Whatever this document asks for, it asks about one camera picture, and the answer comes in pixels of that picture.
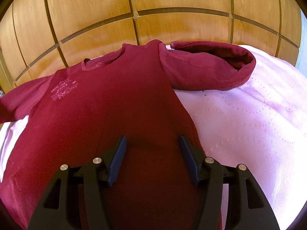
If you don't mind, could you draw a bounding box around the maroon sweatshirt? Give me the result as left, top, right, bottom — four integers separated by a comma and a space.
0, 39, 257, 230

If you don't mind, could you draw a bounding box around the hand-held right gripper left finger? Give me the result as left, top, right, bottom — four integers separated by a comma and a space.
27, 135, 127, 230

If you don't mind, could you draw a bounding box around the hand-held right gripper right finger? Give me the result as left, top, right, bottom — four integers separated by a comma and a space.
180, 135, 281, 230

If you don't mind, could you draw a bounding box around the pink patterned bedspread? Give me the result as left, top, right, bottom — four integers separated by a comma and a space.
0, 44, 307, 230

